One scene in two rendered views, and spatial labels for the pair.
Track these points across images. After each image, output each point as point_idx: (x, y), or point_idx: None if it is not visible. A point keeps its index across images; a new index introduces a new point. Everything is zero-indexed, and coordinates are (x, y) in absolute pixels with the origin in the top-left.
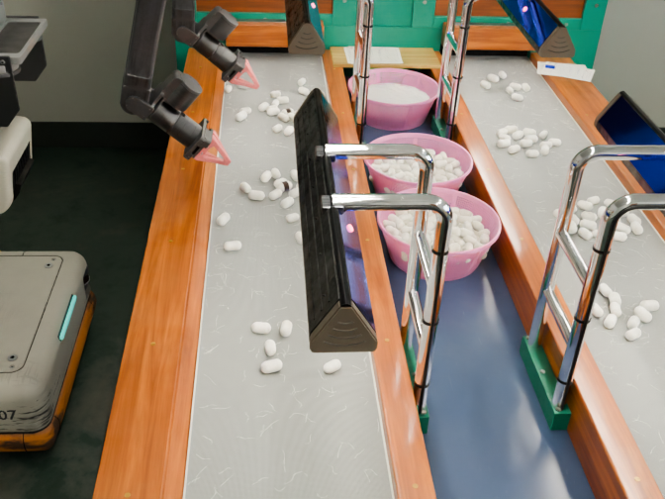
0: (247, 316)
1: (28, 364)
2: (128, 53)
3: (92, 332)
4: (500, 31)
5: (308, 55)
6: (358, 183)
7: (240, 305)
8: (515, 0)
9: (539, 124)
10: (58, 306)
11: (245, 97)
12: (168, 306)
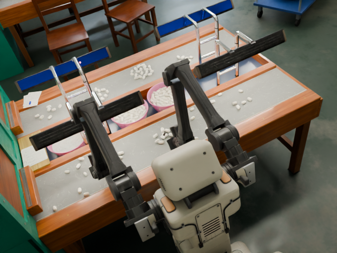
0: (234, 113)
1: (234, 248)
2: (188, 127)
3: None
4: (16, 111)
5: None
6: (154, 116)
7: (231, 116)
8: (68, 68)
9: (79, 97)
10: None
11: (90, 185)
12: (247, 123)
